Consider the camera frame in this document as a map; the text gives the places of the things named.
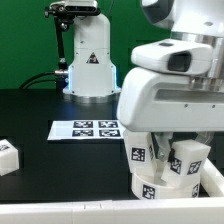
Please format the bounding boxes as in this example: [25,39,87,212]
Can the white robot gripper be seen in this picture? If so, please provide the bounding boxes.
[117,67,224,161]

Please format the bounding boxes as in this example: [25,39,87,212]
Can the white marker sheet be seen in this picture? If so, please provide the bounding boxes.
[48,120,125,141]

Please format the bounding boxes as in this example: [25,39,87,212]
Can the white L-shaped wall fixture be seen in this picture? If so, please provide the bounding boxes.
[0,161,224,224]

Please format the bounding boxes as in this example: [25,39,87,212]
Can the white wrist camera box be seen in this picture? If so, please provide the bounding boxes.
[131,39,213,76]

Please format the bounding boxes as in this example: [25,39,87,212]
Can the black cables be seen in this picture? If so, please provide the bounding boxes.
[18,71,58,90]

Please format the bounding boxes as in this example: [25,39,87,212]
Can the black camera on stand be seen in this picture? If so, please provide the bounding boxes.
[44,0,100,92]

